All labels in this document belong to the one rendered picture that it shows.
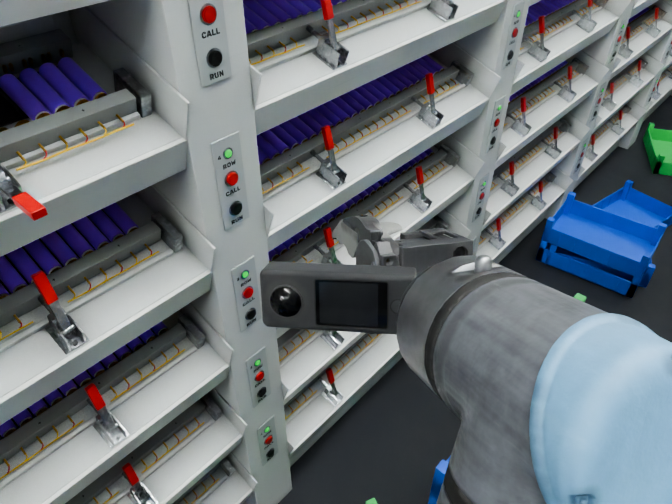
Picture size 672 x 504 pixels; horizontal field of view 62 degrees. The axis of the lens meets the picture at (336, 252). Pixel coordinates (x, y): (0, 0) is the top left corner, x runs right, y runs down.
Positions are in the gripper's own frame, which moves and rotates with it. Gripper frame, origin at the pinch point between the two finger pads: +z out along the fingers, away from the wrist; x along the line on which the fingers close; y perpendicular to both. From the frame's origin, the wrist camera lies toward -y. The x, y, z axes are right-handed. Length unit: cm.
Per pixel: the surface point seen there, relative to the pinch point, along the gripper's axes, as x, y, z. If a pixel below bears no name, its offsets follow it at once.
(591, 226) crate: -25, 115, 93
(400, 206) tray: -6, 29, 51
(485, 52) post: 24, 46, 48
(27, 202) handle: 7.2, -26.4, -1.5
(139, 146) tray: 10.7, -17.8, 9.7
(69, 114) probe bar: 14.0, -23.8, 9.2
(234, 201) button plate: 3.2, -7.7, 16.9
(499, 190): -9, 71, 79
